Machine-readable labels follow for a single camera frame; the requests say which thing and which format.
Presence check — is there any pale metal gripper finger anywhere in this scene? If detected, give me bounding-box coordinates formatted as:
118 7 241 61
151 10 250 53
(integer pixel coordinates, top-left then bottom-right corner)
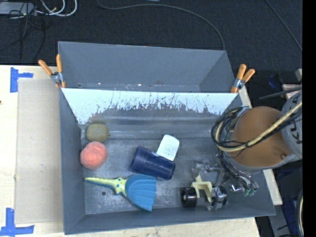
192 159 219 174
208 186 228 211

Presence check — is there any white flat packet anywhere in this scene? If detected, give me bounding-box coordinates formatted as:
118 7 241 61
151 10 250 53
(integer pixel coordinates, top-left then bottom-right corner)
156 134 180 161

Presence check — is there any dark blue cup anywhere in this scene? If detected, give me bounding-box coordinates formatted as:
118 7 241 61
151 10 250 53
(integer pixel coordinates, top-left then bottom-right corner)
129 146 176 181

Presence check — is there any orange toy peach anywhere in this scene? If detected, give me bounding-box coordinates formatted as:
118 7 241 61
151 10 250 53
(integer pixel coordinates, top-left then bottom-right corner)
79 141 108 170

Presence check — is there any olive green toy fruit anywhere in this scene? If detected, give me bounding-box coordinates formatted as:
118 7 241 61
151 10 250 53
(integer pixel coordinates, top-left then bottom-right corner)
85 123 110 143

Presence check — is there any grey metal bin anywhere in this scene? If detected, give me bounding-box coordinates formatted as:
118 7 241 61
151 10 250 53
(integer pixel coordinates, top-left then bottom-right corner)
57 40 277 236

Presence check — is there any pale wood flat board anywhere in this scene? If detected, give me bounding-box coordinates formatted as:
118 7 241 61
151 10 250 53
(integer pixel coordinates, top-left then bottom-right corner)
14 78 65 225

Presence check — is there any black cylinder on white bracket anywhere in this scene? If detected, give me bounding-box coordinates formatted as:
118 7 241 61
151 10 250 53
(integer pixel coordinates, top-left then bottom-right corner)
180 174 213 209

